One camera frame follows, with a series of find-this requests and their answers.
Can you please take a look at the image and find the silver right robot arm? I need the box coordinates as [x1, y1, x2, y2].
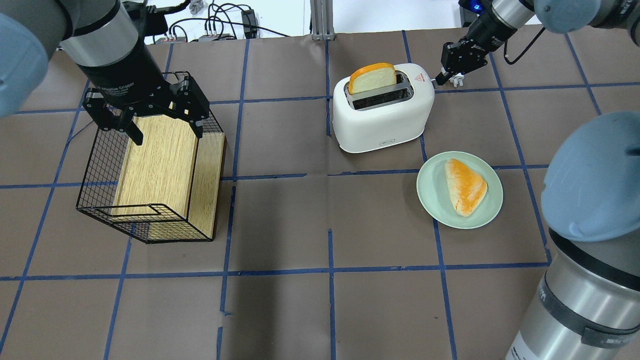
[435, 0, 640, 360]

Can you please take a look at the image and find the triangular orange bread piece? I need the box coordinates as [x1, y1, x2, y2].
[445, 158, 489, 218]

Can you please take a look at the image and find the black wire basket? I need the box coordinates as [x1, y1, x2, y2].
[76, 70, 228, 245]

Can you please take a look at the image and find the light green round plate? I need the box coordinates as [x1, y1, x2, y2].
[416, 151, 504, 229]

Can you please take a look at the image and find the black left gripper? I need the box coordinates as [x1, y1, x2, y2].
[80, 47, 211, 146]

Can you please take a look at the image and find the wooden board in basket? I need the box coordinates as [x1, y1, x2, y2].
[109, 115, 226, 243]

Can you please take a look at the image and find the orange-crusted toast slice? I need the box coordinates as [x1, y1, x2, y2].
[347, 62, 397, 95]

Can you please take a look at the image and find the black power supply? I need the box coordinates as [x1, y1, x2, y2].
[241, 9, 259, 39]

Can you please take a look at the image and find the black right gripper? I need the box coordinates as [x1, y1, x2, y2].
[434, 13, 517, 86]

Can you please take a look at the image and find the aluminium frame post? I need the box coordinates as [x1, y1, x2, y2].
[310, 0, 336, 41]

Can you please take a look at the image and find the white two-slot toaster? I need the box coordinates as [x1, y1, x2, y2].
[332, 63, 435, 154]

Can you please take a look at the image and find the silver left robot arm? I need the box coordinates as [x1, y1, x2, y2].
[0, 0, 213, 145]

